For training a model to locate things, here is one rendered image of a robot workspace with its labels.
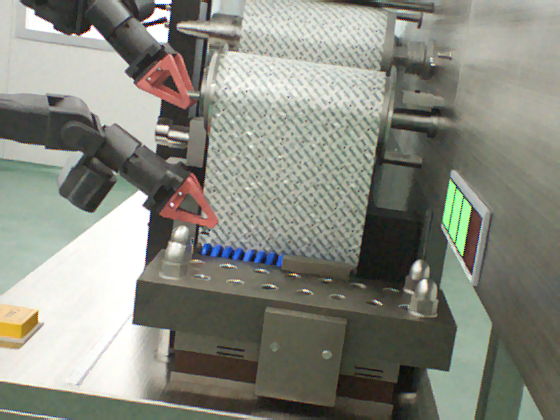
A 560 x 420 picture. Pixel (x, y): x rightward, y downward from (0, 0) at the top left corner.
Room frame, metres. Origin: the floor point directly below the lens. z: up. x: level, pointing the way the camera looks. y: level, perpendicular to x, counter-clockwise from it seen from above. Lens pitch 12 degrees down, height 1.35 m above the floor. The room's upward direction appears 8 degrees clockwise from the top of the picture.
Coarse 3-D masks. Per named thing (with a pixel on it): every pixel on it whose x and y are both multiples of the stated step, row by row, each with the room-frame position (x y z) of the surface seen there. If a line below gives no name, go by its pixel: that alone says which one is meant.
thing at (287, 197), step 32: (224, 160) 1.24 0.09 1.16; (256, 160) 1.24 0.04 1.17; (288, 160) 1.23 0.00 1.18; (320, 160) 1.23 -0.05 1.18; (352, 160) 1.23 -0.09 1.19; (224, 192) 1.24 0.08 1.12; (256, 192) 1.24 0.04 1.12; (288, 192) 1.23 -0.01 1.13; (320, 192) 1.23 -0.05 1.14; (352, 192) 1.23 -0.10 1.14; (224, 224) 1.24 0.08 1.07; (256, 224) 1.24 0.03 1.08; (288, 224) 1.23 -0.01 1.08; (320, 224) 1.23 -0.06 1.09; (352, 224) 1.23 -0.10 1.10; (320, 256) 1.23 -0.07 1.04; (352, 256) 1.23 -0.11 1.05
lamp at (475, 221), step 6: (474, 216) 0.82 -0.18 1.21; (474, 222) 0.81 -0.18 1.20; (480, 222) 0.78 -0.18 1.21; (474, 228) 0.81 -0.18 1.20; (468, 234) 0.83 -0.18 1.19; (474, 234) 0.80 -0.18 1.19; (468, 240) 0.83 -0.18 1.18; (474, 240) 0.80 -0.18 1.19; (468, 246) 0.82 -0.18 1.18; (474, 246) 0.79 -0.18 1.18; (468, 252) 0.81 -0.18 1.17; (474, 252) 0.79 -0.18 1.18; (468, 258) 0.81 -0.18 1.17; (468, 264) 0.80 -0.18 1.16
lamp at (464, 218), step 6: (468, 204) 0.86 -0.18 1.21; (462, 210) 0.89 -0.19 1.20; (468, 210) 0.86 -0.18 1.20; (462, 216) 0.88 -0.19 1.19; (468, 216) 0.85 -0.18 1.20; (462, 222) 0.88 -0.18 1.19; (462, 228) 0.87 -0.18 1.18; (462, 234) 0.86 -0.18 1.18; (462, 240) 0.86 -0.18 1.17; (462, 246) 0.85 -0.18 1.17; (462, 252) 0.85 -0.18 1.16
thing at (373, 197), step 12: (216, 0) 2.28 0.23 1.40; (228, 0) 2.28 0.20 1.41; (240, 0) 2.28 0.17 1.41; (216, 12) 2.28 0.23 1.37; (228, 12) 2.28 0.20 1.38; (240, 12) 2.28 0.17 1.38; (396, 24) 2.26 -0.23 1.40; (372, 180) 2.26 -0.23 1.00; (372, 192) 2.26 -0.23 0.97; (372, 204) 2.26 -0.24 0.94
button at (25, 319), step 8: (0, 304) 1.18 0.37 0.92; (8, 304) 1.18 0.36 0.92; (0, 312) 1.15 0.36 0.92; (8, 312) 1.15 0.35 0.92; (16, 312) 1.16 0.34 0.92; (24, 312) 1.16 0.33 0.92; (32, 312) 1.17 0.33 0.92; (0, 320) 1.12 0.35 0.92; (8, 320) 1.12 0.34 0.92; (16, 320) 1.13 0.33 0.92; (24, 320) 1.13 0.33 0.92; (32, 320) 1.16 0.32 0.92; (0, 328) 1.12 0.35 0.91; (8, 328) 1.12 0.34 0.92; (16, 328) 1.12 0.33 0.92; (24, 328) 1.13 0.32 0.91; (32, 328) 1.16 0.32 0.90; (8, 336) 1.12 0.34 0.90; (16, 336) 1.12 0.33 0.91
